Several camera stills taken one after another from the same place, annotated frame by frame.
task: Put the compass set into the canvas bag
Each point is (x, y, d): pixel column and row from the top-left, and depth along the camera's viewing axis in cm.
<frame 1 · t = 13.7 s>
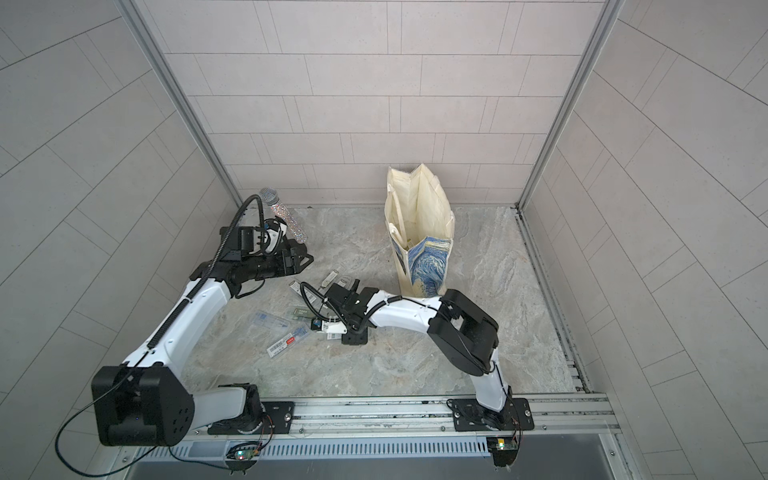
left hand: (307, 256, 81), fingers open
right hand: (351, 330, 86), fingers open
glitter microphone: (270, 194, 82), point 29 cm above the table
clear case red white label: (287, 341, 84), on the table
clear compass case blue pen: (271, 321, 88), on the table
clear compass case barcode label: (296, 287, 95), on the table

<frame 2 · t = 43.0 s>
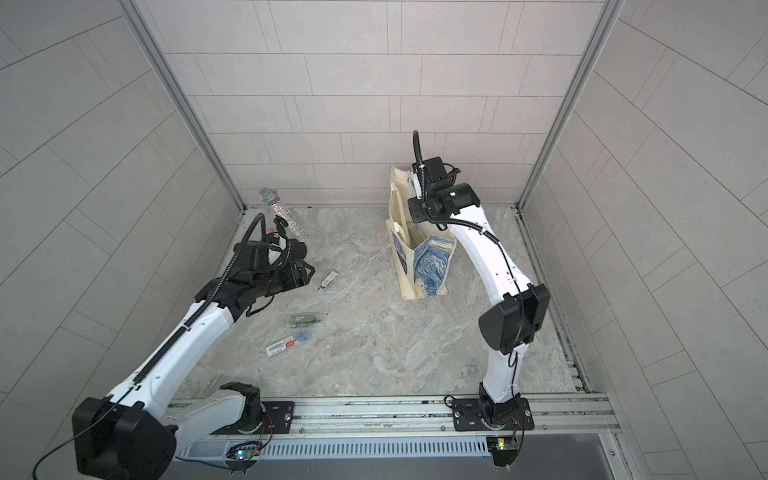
left hand: (310, 269, 80), fingers open
right hand: (419, 205, 82), fingers closed
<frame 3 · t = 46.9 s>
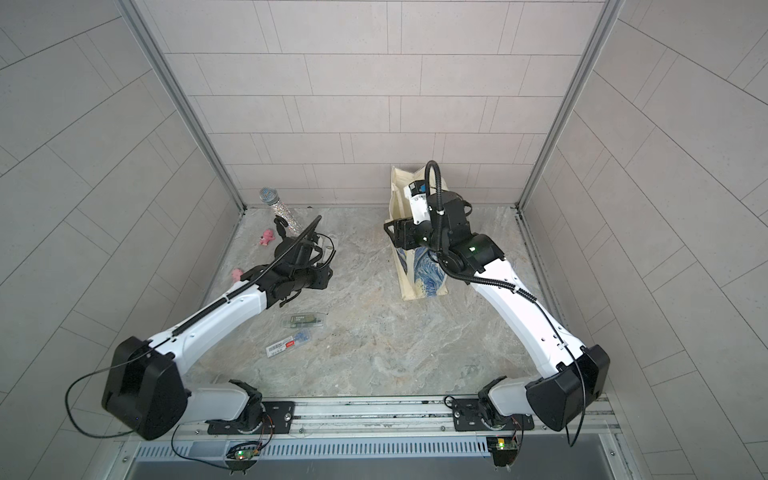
left hand: (332, 269, 85), fingers open
right hand: (393, 223, 71), fingers open
pink toy figure far: (267, 237, 106), point 2 cm above the table
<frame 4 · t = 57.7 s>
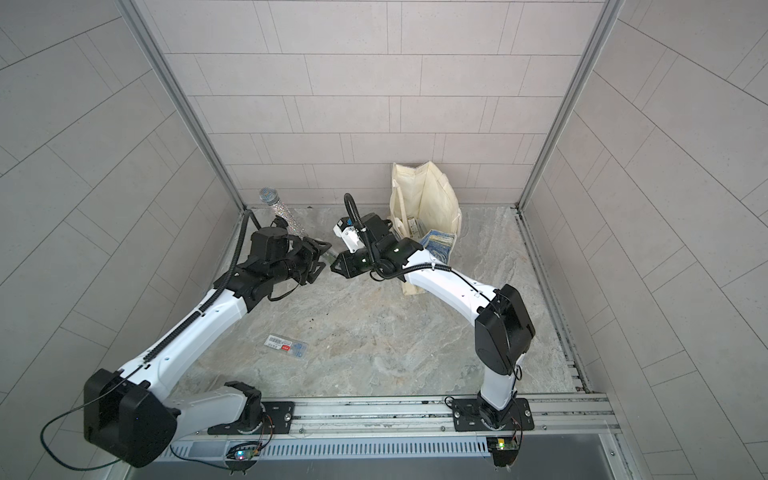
left hand: (336, 248, 77), fingers open
right hand: (335, 266, 77), fingers closed
clear case red white label: (296, 349, 82), on the table
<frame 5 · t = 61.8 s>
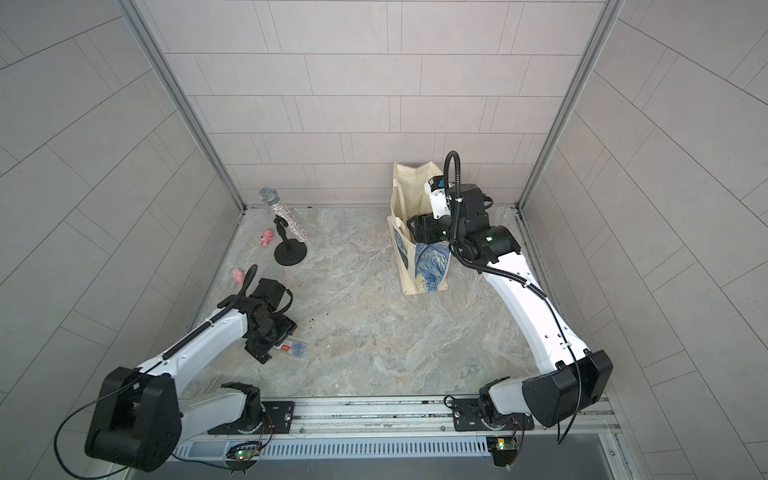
left hand: (293, 335, 84), fingers open
right hand: (417, 218, 73), fingers open
pink toy figure near: (237, 275, 96), point 3 cm above the table
